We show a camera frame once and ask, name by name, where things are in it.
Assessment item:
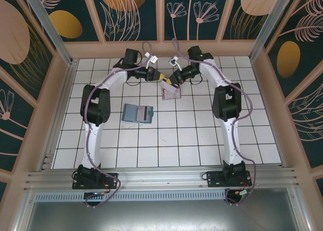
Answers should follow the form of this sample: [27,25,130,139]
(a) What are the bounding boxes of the pale pink card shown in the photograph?
[163,81,179,96]

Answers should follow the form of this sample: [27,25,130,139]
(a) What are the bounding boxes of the clear plastic card box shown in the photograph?
[160,80,183,101]

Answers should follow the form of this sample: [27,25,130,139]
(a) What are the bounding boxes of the white card dark stripe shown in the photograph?
[137,106,150,123]

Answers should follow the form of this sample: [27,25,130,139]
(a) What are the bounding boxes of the blue card holder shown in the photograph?
[122,103,154,124]

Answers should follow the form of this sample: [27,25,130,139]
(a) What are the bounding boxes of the small green circuit board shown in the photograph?
[236,189,253,199]

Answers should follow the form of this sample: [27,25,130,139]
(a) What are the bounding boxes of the grey metal sheet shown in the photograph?
[24,199,307,231]

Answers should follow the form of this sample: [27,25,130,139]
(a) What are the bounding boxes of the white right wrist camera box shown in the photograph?
[168,56,182,71]

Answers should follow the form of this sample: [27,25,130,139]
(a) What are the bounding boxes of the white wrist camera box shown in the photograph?
[168,56,182,71]
[144,53,159,65]

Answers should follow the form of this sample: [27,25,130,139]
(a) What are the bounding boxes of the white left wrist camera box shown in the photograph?
[144,53,159,65]

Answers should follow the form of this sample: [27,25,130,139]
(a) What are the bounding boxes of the thin black cable loop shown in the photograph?
[125,76,141,87]
[189,74,204,85]

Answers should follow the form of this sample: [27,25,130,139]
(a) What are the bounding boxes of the wall panel pink flowers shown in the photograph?
[164,0,232,41]

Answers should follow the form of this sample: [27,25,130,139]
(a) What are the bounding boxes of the short aluminium side rail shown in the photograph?
[39,59,79,171]

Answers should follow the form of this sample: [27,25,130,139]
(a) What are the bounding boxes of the wall panel small orange oval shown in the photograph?
[37,0,105,42]

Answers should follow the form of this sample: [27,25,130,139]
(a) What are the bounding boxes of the aluminium corner post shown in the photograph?
[249,0,302,62]
[20,0,78,67]

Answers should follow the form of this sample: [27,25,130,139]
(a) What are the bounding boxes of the long aluminium frame rail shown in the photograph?
[24,166,301,191]

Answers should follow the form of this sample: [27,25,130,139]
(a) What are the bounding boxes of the wall panel orange oval leaves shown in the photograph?
[263,0,323,99]

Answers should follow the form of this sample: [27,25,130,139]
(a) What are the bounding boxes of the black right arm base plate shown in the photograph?
[206,169,252,188]

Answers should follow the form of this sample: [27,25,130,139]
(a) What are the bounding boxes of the grey slotted cable duct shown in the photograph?
[34,189,227,203]

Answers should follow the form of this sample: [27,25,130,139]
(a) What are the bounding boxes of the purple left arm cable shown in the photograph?
[84,41,153,209]

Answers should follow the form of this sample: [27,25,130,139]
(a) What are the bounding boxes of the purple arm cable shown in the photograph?
[84,41,153,209]
[171,38,256,191]

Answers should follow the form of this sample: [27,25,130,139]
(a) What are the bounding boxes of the wall panel large pink circle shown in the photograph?
[0,0,57,103]

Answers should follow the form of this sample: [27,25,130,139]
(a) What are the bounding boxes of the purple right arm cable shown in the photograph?
[171,38,256,191]

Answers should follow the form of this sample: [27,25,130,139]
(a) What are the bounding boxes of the wall panel pink leaves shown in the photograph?
[287,69,323,170]

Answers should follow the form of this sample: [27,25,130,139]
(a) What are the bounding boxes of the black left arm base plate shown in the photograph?
[72,170,119,190]

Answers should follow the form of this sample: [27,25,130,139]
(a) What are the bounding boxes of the wall panel single pink flower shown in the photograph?
[0,64,36,172]

